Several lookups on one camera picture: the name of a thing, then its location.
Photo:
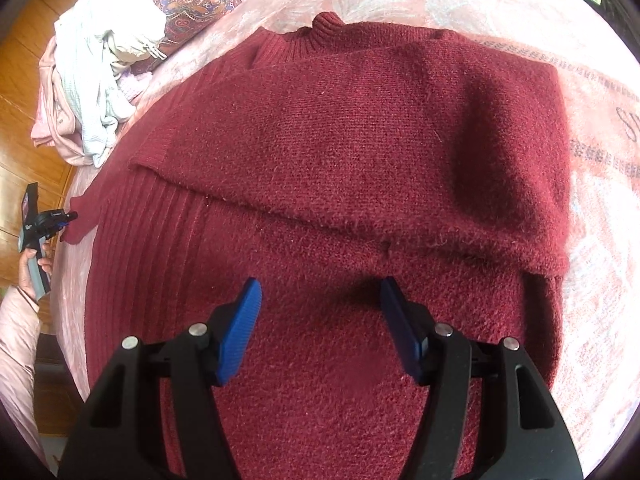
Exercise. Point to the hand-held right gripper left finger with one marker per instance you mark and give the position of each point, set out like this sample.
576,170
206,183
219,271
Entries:
241,327

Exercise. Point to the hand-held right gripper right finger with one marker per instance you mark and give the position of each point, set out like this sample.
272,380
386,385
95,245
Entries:
400,327

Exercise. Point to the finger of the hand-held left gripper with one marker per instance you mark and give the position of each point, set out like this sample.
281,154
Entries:
71,216

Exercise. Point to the dark red knit sweater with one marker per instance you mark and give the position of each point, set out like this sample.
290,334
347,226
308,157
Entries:
325,160

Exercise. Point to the person's left forearm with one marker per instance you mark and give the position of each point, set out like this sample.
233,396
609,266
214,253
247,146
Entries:
17,360

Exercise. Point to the person's left hand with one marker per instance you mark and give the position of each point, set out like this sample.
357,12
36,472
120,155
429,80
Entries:
43,266

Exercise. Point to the pink folded garment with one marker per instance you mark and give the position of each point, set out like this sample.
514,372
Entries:
54,127

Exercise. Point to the white crumpled garment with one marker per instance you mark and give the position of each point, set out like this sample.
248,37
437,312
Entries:
95,85

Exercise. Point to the light pink knit garment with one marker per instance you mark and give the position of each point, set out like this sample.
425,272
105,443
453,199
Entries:
134,85

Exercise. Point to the pink floral blanket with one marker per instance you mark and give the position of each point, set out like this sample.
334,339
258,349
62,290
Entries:
592,260

